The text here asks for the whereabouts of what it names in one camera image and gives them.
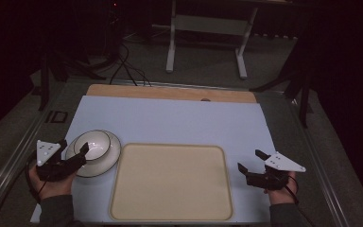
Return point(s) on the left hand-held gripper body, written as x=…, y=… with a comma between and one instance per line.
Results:
x=46, y=150

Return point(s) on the person's right hand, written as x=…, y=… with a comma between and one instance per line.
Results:
x=280, y=195

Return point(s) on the black floor socket plate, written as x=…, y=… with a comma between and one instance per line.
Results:
x=56, y=116

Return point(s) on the white bowl with dark rim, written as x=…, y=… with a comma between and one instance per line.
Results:
x=95, y=144

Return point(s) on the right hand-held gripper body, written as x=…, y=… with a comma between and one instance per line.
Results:
x=282, y=163

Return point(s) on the beige tray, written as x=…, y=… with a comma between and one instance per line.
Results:
x=171, y=184

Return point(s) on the person's left hand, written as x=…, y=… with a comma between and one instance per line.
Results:
x=55, y=188

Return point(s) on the white metal desk frame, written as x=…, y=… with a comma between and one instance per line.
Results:
x=208, y=26

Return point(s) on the black metal stand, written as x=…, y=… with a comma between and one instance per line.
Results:
x=302, y=88
x=45, y=82

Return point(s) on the pale blue table mat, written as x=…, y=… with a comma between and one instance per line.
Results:
x=176, y=121

